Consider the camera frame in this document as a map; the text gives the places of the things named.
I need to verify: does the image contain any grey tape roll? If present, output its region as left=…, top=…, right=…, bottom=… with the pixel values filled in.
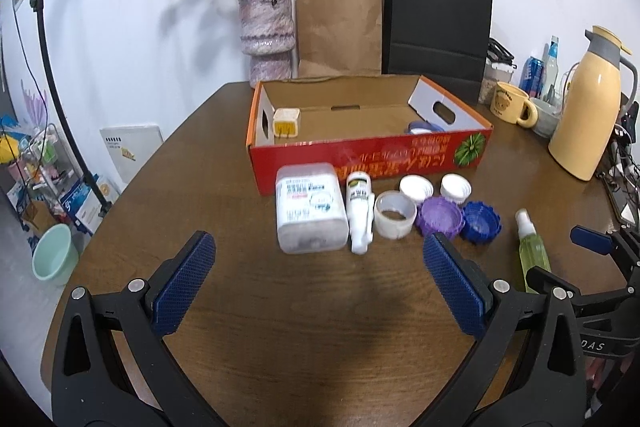
left=374, top=190, right=418, bottom=241

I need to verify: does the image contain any small cream yellow container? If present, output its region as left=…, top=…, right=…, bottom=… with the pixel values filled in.
left=272, top=108, right=301, bottom=140

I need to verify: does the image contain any yellow bear mug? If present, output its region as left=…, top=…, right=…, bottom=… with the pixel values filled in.
left=489, top=82, right=539, bottom=128

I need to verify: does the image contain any cluttered storage rack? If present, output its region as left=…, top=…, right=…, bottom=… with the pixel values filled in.
left=0, top=114, right=86, bottom=218

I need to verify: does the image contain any purple wall sticker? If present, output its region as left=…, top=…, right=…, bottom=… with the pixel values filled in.
left=20, top=79, right=48, bottom=122

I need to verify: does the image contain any blue rimmed white lid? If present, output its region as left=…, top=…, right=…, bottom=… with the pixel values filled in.
left=406, top=120, right=446, bottom=136

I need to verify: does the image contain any pink marbled vase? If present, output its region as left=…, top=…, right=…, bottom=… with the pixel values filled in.
left=238, top=0, right=296, bottom=88

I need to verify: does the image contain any mint green bucket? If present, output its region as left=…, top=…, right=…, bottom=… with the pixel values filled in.
left=31, top=223, right=80, bottom=287

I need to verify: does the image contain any white ribbed bottle cap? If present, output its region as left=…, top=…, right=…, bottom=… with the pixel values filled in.
left=440, top=174, right=472, bottom=204
left=400, top=175, right=433, bottom=204

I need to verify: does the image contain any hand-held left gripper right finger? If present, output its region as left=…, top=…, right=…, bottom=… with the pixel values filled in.
left=415, top=233, right=586, bottom=427

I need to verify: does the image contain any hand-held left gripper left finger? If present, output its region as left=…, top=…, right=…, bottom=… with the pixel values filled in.
left=52, top=231, right=236, bottom=427

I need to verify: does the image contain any dark flat device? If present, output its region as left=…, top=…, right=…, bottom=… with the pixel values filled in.
left=602, top=179, right=640, bottom=225

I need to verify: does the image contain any clear plastic bottle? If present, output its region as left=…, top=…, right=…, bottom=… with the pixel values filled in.
left=542, top=36, right=561, bottom=100

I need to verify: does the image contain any brown paper bag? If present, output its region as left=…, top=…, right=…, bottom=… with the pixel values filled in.
left=295, top=0, right=384, bottom=78

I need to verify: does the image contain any red orange cardboard box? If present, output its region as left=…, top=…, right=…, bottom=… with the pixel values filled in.
left=246, top=75, right=495, bottom=196

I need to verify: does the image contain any blue white box stack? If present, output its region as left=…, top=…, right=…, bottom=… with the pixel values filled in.
left=57, top=177, right=121, bottom=237

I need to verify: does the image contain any black cable tangle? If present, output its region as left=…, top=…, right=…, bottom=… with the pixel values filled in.
left=597, top=94, right=640, bottom=188

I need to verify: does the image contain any black paper bag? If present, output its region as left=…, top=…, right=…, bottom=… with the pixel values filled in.
left=382, top=0, right=494, bottom=105

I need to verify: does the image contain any green spray bottle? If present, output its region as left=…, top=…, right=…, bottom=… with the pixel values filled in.
left=515, top=208, right=552, bottom=294

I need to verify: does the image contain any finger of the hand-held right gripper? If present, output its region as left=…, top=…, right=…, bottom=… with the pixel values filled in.
left=570, top=225, right=640, bottom=273
left=526, top=266, right=636, bottom=308

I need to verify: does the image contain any blue ridged lid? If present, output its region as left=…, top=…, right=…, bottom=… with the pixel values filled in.
left=461, top=201, right=502, bottom=244

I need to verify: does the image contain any white tube bottle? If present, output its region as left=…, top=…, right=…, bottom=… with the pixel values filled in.
left=346, top=172, right=376, bottom=255

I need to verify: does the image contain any white rectangular plastic container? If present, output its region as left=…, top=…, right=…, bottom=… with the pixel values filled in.
left=276, top=163, right=350, bottom=255

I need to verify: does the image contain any clear jar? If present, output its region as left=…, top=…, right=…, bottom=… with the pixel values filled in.
left=479, top=62, right=516, bottom=105

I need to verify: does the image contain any black clips bunch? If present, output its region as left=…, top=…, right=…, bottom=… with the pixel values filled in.
left=487, top=38, right=516, bottom=66

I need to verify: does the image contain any purple ridged lid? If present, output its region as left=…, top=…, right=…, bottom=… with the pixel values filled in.
left=417, top=197, right=465, bottom=239

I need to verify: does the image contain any cream thermos jug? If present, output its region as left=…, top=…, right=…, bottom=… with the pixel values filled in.
left=548, top=26, right=640, bottom=181

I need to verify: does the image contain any blue drink can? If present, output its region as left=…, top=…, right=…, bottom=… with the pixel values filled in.
left=518, top=56, right=546, bottom=95

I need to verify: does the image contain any black light stand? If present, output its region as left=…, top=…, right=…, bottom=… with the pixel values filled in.
left=29, top=0, right=113, bottom=220

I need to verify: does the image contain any grey cup with utensils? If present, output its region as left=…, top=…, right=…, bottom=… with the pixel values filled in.
left=530, top=97, right=563, bottom=138

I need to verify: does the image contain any white flat book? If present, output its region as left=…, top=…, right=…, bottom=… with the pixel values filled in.
left=99, top=124, right=165, bottom=185

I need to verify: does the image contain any small brown cardboard box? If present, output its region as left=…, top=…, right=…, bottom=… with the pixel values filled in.
left=20, top=199, right=58, bottom=238

